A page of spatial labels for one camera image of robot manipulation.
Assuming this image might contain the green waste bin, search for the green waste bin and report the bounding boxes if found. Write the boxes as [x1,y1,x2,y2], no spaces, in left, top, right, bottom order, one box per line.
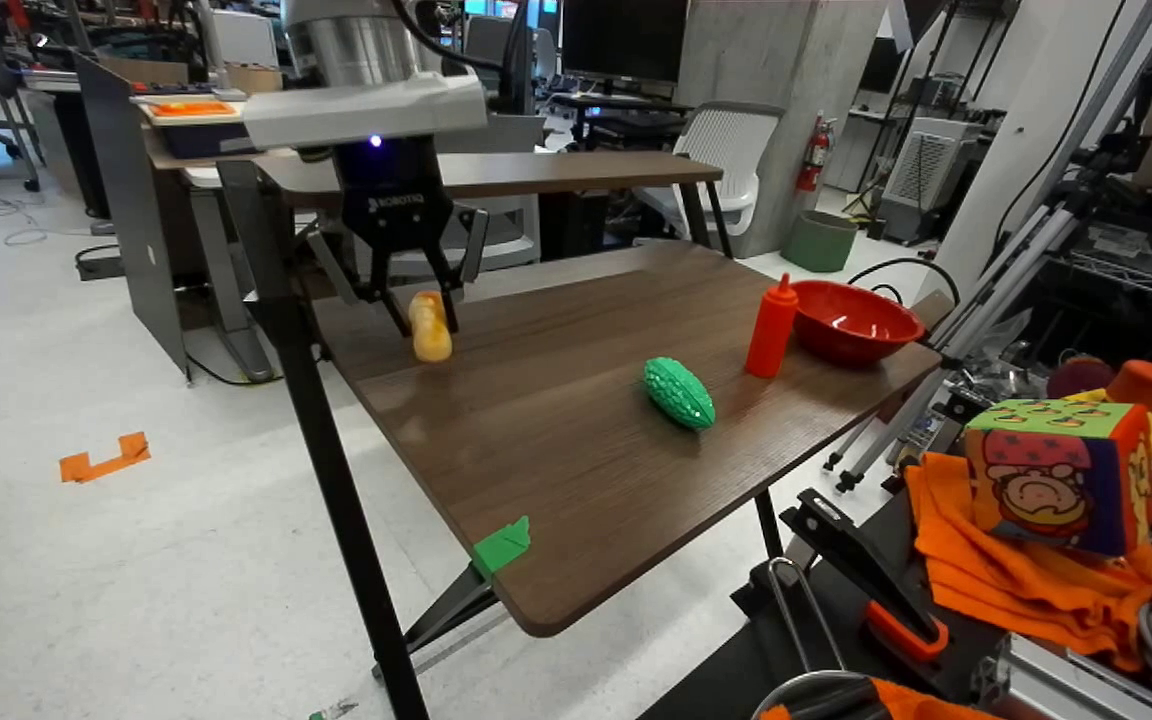
[779,206,859,275]

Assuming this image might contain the white chair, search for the white chair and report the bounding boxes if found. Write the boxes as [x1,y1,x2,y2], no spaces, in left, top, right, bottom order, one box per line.
[637,104,783,248]

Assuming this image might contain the box with orange lid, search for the box with orange lid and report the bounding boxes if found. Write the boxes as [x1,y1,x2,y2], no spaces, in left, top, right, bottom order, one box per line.
[127,88,257,137]

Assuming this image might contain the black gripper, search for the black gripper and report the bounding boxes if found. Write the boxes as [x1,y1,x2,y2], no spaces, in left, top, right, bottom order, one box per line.
[327,130,466,341]

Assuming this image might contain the orange cloth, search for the orange cloth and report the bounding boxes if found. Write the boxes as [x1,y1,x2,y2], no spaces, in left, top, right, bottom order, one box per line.
[900,446,1152,674]

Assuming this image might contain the black table leg frame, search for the black table leg frame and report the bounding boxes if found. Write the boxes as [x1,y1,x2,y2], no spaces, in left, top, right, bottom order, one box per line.
[217,160,435,720]

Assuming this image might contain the aluminium tripod legs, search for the aluminium tripod legs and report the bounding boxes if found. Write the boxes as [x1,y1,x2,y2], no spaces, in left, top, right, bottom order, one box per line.
[821,197,1088,494]

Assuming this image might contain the grey desk side panel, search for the grey desk side panel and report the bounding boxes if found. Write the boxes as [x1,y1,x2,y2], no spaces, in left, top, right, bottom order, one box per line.
[71,50,198,385]

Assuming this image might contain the orange floor tape mark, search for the orange floor tape mark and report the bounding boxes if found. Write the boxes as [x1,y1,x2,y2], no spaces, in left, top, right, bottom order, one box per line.
[58,429,155,487]

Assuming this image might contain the red fire extinguisher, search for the red fire extinguisher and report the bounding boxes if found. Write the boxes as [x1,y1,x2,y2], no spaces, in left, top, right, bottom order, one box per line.
[791,111,837,201]

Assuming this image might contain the green toy corn cob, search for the green toy corn cob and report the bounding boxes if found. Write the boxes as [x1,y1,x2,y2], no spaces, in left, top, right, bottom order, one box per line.
[637,351,720,434]

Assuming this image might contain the black orange-handled clamp tool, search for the black orange-handled clamp tool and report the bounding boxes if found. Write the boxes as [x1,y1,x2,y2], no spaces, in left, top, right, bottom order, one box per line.
[779,485,955,672]

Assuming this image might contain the red squeeze bottle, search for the red squeeze bottle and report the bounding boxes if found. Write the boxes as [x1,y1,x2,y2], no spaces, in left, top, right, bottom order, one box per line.
[740,273,801,385]

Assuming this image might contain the grey chair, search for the grey chair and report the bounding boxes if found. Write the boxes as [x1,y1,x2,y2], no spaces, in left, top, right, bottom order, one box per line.
[450,109,550,275]

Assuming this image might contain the green tape piece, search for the green tape piece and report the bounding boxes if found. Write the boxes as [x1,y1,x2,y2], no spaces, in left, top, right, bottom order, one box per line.
[470,510,536,581]

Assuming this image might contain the black monitor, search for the black monitor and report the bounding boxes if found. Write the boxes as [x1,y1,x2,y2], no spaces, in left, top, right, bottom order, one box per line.
[561,0,692,85]

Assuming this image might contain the red plastic bowl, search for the red plastic bowl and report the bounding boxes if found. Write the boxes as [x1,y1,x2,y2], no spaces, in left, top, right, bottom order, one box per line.
[788,275,930,370]

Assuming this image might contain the black cable loop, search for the black cable loop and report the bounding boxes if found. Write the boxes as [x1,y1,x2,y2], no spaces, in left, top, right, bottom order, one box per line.
[844,251,965,306]

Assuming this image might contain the white wire loop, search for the white wire loop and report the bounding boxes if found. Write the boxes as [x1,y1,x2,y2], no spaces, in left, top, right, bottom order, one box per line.
[765,551,852,674]

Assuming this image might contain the brown wooden table shelf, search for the brown wooden table shelf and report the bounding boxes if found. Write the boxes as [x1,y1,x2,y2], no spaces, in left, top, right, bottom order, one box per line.
[252,145,728,206]

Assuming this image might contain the colourful soft toy cube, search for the colourful soft toy cube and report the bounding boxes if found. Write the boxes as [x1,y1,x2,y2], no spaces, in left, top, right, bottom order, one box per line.
[959,387,1152,561]

